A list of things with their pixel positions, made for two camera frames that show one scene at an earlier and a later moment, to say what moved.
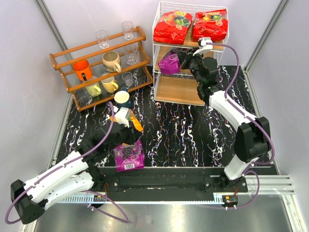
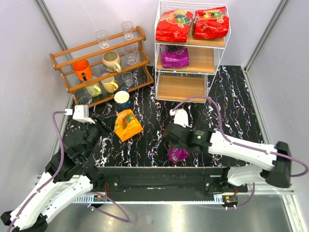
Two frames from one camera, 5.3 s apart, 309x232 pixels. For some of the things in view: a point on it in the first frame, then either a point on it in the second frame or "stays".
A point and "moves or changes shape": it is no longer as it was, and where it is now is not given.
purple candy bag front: x=129 y=156 → x=176 y=154
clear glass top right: x=127 y=27 stays
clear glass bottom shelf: x=127 y=77 stays
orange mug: x=83 y=70 stays
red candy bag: x=172 y=27 stays
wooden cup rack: x=98 y=71 stays
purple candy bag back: x=169 y=63 moves or changes shape
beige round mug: x=111 y=61 stays
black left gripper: x=130 y=135 → x=101 y=124
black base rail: x=168 y=180 stays
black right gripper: x=184 y=58 → x=172 y=141
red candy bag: x=212 y=24 stays
